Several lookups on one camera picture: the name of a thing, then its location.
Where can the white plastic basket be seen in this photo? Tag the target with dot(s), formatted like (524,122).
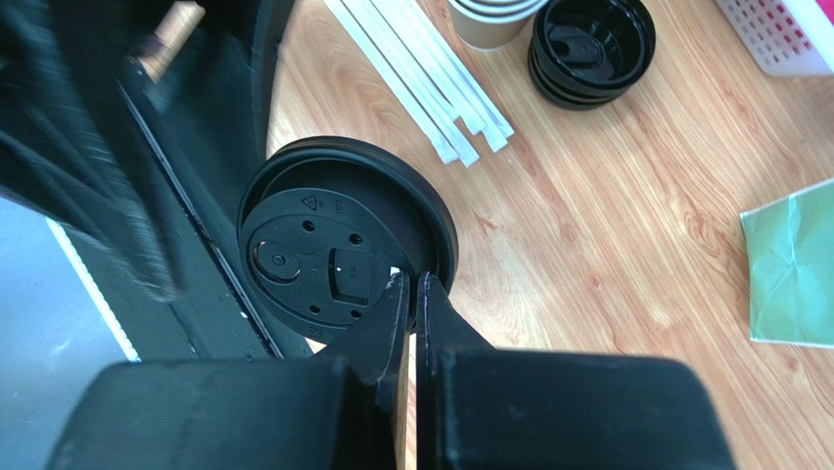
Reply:
(787,38)

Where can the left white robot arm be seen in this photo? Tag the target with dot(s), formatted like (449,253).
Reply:
(91,141)

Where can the stack of black lids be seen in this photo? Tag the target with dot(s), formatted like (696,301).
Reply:
(584,54)

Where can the single black lid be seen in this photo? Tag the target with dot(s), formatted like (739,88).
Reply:
(325,223)

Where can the green paper gift bag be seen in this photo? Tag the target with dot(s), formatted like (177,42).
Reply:
(789,245)

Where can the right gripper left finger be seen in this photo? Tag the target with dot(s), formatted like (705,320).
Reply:
(334,410)

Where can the white wrapped straw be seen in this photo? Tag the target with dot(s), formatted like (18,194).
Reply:
(469,85)
(444,149)
(449,78)
(442,114)

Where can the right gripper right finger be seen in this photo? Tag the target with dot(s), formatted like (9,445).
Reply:
(480,407)

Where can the stack of paper cups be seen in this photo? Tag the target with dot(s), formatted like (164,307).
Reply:
(490,27)

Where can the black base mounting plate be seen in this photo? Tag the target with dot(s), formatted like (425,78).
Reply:
(215,287)

